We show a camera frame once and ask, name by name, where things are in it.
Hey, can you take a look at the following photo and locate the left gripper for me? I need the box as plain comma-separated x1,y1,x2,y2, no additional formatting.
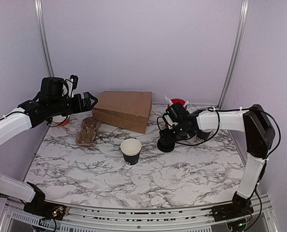
49,91,98,116

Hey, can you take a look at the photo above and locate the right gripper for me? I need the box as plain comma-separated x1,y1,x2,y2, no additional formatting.
159,123,191,145

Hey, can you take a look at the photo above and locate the black paper coffee cup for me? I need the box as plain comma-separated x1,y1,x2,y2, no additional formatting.
120,138,142,165

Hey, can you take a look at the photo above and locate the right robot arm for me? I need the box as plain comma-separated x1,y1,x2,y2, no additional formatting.
157,103,281,221

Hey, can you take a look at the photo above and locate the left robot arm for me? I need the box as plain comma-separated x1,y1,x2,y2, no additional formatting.
0,75,98,220

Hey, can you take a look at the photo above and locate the stacked black paper cup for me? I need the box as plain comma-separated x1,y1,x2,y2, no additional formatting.
196,130,211,143

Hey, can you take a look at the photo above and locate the red cylindrical holder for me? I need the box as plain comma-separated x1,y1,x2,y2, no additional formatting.
166,98,187,129

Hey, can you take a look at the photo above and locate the white stirrer left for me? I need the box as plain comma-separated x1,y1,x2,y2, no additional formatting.
165,95,173,106

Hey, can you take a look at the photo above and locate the orange white bowl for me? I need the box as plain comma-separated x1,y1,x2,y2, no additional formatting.
53,116,70,126

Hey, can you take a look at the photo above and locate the cardboard cup carrier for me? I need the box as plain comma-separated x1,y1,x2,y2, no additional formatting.
76,117,100,147

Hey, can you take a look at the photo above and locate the brown paper bag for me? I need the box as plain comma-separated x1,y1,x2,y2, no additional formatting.
92,91,152,134

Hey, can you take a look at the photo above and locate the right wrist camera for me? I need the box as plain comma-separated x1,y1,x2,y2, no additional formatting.
163,113,173,127

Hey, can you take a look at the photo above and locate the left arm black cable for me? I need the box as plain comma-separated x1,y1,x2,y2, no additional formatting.
45,116,69,128

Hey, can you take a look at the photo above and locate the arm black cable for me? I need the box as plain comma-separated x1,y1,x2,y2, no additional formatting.
45,116,69,128
156,107,281,160

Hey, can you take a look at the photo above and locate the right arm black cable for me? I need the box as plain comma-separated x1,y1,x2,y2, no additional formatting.
156,107,281,160

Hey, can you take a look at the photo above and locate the left aluminium frame post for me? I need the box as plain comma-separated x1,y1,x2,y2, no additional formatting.
34,0,55,77

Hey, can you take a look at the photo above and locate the aluminium frame post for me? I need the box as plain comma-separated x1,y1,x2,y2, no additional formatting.
217,0,250,108
34,0,55,77

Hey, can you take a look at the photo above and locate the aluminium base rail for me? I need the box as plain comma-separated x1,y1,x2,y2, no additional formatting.
0,195,279,232

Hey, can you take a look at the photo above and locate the right aluminium frame post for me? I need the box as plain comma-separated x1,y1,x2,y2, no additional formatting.
217,0,250,108

